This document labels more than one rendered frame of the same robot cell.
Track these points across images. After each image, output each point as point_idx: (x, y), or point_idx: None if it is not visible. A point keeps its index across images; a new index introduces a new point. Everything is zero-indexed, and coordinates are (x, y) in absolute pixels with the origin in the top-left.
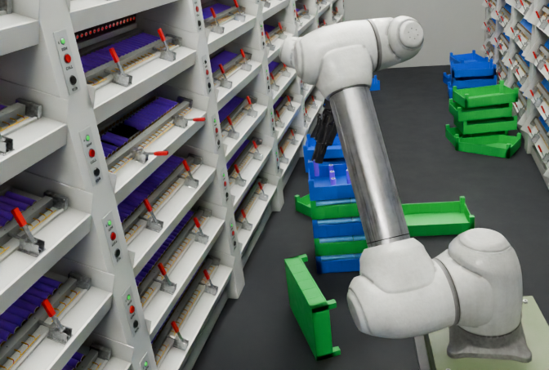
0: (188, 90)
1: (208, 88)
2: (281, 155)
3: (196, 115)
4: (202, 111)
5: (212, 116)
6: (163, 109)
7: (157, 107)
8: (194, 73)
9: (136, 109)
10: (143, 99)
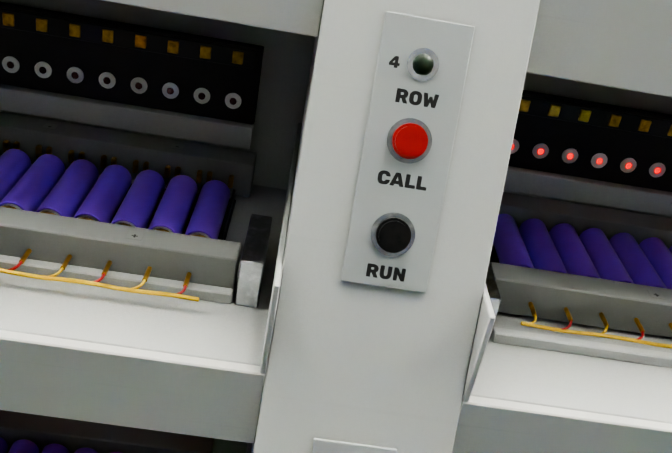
0: (291, 202)
1: (374, 251)
2: None
3: (154, 337)
4: (246, 353)
5: (333, 443)
6: (50, 199)
7: (67, 181)
8: (308, 99)
9: (36, 151)
10: (125, 141)
